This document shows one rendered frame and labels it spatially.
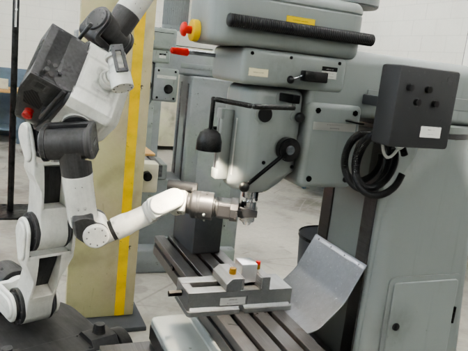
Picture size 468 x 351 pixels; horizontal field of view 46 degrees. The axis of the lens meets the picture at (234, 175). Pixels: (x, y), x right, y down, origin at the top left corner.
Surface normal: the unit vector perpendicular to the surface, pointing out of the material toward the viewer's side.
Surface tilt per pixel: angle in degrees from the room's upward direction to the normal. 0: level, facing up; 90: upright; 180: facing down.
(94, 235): 97
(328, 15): 90
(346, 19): 90
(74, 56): 58
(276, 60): 90
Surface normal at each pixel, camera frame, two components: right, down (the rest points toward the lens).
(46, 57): 0.62, -0.33
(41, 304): 0.62, 0.44
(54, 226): 0.67, 0.06
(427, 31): -0.92, -0.02
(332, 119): 0.38, 0.22
